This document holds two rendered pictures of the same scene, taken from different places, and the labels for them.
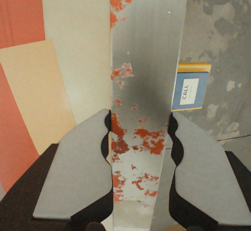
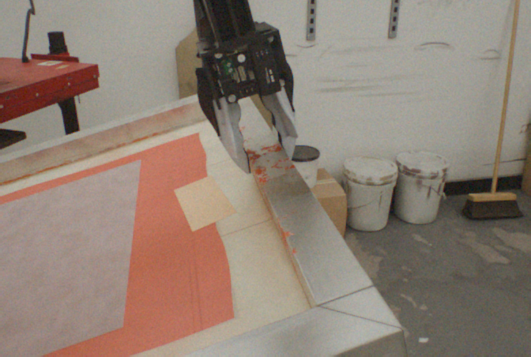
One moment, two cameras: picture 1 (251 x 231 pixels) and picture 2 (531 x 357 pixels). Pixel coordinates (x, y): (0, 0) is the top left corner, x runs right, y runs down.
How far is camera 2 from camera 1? 0.54 m
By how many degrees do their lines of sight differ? 93
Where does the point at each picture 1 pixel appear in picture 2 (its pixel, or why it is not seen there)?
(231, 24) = not seen: outside the picture
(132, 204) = (279, 178)
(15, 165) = (160, 254)
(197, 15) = not seen: outside the picture
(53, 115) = (210, 201)
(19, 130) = (178, 221)
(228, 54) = not seen: outside the picture
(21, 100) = (186, 204)
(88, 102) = (236, 186)
